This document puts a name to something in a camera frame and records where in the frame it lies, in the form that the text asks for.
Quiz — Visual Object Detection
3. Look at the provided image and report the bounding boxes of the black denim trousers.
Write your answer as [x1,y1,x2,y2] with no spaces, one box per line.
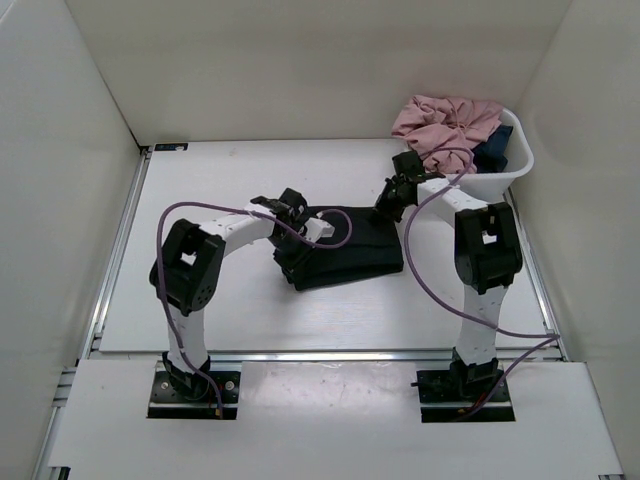
[274,206,404,291]

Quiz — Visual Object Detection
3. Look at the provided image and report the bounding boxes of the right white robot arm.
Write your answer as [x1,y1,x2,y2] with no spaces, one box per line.
[374,151,523,400]

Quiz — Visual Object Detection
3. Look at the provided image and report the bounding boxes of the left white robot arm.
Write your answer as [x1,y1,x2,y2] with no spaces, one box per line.
[149,188,334,400]

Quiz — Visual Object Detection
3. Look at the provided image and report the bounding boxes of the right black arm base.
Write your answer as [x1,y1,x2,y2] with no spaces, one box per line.
[411,370,516,423]

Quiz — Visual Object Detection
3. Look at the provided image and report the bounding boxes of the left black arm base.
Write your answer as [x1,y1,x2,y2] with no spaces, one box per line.
[147,355,241,420]

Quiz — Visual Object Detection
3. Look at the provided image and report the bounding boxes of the pink garment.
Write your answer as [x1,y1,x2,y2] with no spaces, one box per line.
[391,95,503,175]

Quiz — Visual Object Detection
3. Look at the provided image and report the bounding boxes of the white plastic laundry tub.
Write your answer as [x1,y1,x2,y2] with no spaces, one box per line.
[458,108,535,202]

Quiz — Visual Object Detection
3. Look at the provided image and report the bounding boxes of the dark blue garment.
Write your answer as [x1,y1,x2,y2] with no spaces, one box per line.
[472,125,513,174]

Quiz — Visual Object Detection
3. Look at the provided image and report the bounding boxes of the black label sticker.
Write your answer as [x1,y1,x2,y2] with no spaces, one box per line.
[153,143,189,152]

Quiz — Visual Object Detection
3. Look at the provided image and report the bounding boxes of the white front cover panel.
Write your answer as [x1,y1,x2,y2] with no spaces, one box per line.
[49,360,623,479]

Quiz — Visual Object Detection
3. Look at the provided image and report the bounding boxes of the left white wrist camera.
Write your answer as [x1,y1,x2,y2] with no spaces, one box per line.
[304,217,335,242]

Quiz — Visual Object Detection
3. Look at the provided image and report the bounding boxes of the front aluminium rail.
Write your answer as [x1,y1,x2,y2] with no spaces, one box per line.
[86,346,564,363]

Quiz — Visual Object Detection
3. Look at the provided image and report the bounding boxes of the left aluminium rail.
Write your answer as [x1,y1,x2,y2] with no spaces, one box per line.
[31,146,154,479]

